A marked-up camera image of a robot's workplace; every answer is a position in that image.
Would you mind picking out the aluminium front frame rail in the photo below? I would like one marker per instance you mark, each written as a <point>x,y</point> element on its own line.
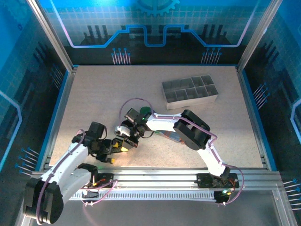
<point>155,176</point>

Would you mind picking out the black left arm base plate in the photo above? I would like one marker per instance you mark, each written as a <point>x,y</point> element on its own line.
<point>103,180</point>

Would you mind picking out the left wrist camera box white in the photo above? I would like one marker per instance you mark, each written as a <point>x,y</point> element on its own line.
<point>122,130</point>

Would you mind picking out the aluminium frame post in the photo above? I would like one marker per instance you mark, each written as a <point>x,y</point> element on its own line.
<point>257,35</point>
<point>50,35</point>

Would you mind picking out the grey divided organizer box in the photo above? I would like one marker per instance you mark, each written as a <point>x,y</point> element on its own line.
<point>189,90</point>

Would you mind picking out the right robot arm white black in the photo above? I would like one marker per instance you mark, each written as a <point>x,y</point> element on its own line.
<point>192,129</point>

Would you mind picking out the blue orange green sock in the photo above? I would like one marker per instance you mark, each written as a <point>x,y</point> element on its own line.
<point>145,109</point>

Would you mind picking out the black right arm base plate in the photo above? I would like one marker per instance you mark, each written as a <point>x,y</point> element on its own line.
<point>207,180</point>

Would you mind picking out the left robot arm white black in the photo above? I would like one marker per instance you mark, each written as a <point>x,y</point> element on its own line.
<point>61,174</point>

